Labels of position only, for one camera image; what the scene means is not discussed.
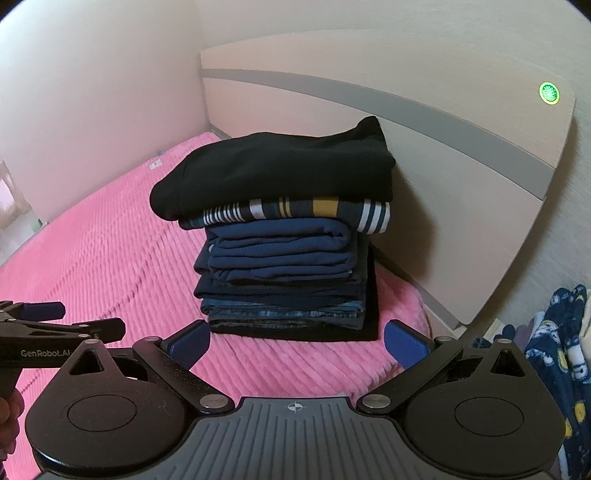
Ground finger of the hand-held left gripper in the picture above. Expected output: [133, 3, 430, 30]
[0, 318, 127, 345]
[0, 300, 66, 325]

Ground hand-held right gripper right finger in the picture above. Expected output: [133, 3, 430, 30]
[359, 319, 533, 414]

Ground beige headboard with grey stripe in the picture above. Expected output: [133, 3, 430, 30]
[199, 31, 578, 329]

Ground dark navy folded garment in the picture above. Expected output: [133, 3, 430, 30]
[193, 256, 370, 306]

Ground folded blue jeans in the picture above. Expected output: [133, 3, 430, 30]
[201, 298, 368, 331]

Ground black folded garment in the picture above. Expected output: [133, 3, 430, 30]
[210, 247, 380, 343]

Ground pink ribbed blanket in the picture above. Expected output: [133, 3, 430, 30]
[0, 131, 433, 462]

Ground person's left hand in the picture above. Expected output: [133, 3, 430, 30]
[0, 390, 25, 462]

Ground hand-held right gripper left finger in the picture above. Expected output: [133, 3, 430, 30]
[58, 319, 234, 417]

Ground navy printed cloth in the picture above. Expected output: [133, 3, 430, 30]
[471, 284, 591, 480]

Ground striped folded shirt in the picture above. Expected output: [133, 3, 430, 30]
[179, 196, 392, 237]

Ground black zip-pocket garment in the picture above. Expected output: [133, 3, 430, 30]
[150, 115, 397, 223]

